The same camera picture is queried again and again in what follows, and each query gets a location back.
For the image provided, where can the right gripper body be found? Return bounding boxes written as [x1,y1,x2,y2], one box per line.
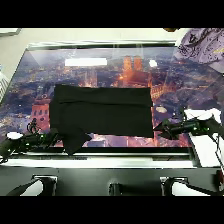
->
[164,121,185,140]

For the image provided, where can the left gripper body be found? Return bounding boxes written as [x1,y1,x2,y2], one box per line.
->
[37,132,63,148]

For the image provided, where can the black pants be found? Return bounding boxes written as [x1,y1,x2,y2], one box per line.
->
[48,83,155,156]

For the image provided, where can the pale purple printed garment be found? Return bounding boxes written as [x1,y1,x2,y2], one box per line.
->
[173,28,224,74]

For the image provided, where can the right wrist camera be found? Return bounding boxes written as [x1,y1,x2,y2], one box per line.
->
[179,107,189,123]

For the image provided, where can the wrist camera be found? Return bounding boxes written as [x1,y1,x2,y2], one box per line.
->
[179,107,189,123]
[27,117,41,135]

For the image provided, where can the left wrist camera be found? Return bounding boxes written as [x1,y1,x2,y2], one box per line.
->
[27,117,41,135]

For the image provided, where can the silver frame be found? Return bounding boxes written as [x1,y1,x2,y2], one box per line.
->
[0,146,224,197]

